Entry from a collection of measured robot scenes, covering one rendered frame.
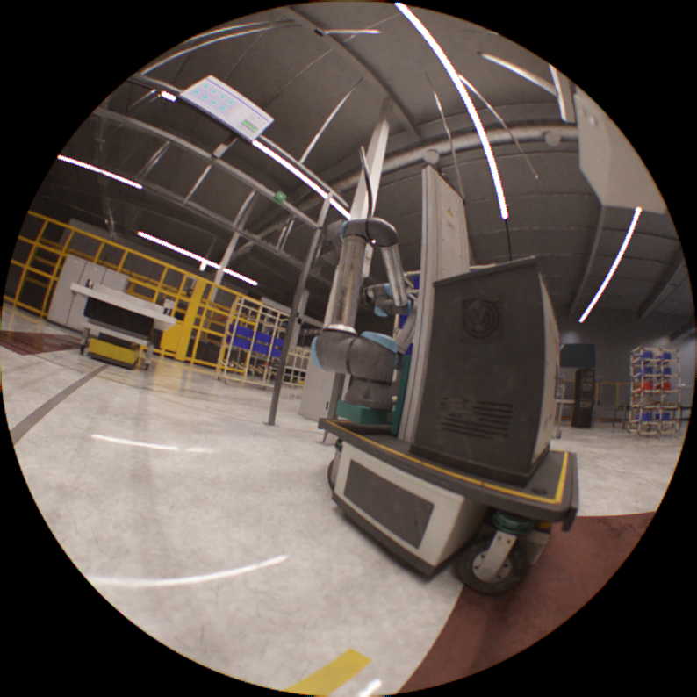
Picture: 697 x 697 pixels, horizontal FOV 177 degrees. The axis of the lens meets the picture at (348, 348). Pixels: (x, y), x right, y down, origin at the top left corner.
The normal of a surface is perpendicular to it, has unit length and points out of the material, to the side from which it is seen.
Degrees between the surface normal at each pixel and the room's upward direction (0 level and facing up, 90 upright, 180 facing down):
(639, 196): 180
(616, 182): 180
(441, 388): 90
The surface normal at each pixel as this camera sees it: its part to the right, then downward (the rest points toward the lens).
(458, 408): -0.82, -0.24
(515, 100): -0.23, 0.95
